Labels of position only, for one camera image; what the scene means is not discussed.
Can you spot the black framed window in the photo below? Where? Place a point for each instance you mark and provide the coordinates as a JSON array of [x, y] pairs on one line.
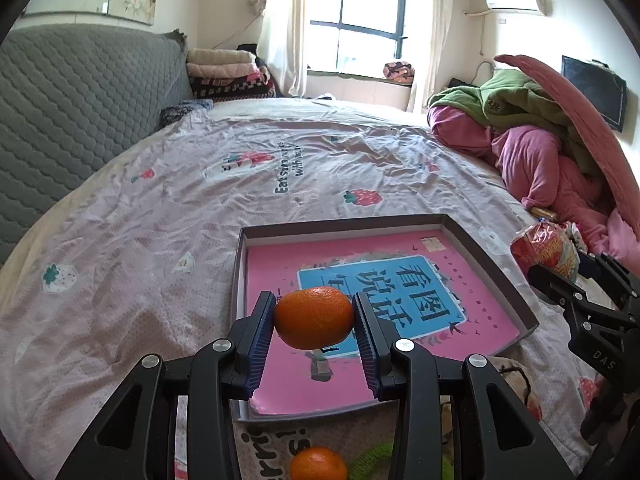
[[370, 15]]

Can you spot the red snack bag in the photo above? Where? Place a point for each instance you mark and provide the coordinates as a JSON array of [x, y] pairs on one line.
[[542, 250]]

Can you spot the cream folded blanket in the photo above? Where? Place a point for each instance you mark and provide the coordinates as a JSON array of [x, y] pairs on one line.
[[217, 56]]

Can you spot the white air conditioner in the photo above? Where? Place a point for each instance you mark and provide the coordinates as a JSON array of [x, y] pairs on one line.
[[517, 1]]

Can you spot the pink strawberry print bed sheet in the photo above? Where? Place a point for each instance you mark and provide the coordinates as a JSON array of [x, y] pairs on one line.
[[150, 240]]

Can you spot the orange tangerine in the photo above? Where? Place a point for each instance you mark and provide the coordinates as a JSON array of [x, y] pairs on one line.
[[312, 317], [317, 465]]

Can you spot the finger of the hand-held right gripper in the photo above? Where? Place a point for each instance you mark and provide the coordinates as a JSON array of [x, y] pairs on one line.
[[557, 287], [612, 275]]

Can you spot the patterned bag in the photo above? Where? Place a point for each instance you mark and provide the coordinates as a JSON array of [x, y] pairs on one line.
[[398, 72]]

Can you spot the green garment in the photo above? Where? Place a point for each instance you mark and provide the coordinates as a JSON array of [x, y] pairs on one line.
[[520, 95]]

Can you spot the brown snack packet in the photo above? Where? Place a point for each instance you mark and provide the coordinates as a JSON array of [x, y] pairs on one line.
[[544, 212]]

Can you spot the colourful snack packet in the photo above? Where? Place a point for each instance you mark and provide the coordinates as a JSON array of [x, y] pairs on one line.
[[575, 237]]

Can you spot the cream curtain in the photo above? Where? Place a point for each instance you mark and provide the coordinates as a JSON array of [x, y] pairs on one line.
[[432, 35], [285, 30]]

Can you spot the grey shallow cardboard box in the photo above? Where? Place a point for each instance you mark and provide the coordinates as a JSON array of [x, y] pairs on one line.
[[500, 280]]

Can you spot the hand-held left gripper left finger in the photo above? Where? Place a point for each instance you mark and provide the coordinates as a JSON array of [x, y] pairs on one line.
[[261, 340]]

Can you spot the pink folded blanket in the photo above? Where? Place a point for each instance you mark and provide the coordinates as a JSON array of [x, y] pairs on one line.
[[225, 70]]

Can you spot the pink picture book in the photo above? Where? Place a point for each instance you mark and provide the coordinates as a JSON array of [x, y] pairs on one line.
[[280, 270]]

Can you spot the grey quilted headboard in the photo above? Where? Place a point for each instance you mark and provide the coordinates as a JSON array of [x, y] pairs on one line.
[[75, 100]]

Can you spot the dark patterned folded blanket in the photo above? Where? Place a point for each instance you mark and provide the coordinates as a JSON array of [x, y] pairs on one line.
[[230, 89]]

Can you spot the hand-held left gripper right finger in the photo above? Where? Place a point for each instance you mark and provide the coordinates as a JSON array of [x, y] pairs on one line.
[[367, 345]]

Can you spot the magenta fleece garment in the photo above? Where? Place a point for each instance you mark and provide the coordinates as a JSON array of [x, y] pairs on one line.
[[530, 160]]

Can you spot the black flat television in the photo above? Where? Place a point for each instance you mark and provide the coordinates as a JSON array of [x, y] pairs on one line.
[[595, 90]]

